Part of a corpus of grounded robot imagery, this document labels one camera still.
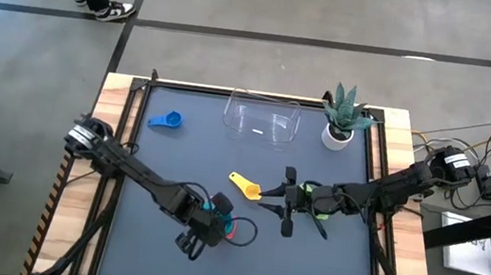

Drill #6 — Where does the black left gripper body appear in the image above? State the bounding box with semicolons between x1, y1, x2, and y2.
171;186;239;268

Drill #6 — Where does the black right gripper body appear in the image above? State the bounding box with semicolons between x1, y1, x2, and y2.
276;165;346;245

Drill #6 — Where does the green measuring cup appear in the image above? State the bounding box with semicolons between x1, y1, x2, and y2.
294;180;336;223

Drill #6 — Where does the red measuring cup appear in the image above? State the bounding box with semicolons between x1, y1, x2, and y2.
224;218;239;243

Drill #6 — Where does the yellow measuring cup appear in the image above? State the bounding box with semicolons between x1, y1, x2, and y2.
225;170;266;203

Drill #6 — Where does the blue measuring cup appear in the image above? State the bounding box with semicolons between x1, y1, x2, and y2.
146;107;186;133

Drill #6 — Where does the clear plastic basket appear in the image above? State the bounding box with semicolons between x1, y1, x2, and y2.
219;86;305;154

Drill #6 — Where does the blue grey table mat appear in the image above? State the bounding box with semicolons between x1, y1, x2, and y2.
96;81;401;275

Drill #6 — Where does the snake plant in white pot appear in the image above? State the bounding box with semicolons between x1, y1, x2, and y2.
316;80;384;157

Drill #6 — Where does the black stand leg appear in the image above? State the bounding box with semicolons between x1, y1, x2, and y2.
420;187;491;259

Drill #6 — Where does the yellow black hazard tape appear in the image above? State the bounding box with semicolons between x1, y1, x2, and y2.
21;147;76;275

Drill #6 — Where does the white paper sheet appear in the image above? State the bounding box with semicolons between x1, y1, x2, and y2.
434;210;491;275

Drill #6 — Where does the black power strip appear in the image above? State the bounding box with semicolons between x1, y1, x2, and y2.
470;162;491;202

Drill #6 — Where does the yellow floor cable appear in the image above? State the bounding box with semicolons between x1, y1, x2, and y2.
409;121;491;159

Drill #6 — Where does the black table frame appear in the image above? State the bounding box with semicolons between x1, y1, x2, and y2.
20;53;464;275

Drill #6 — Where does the grey floor cable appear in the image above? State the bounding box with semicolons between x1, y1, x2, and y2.
410;109;491;145

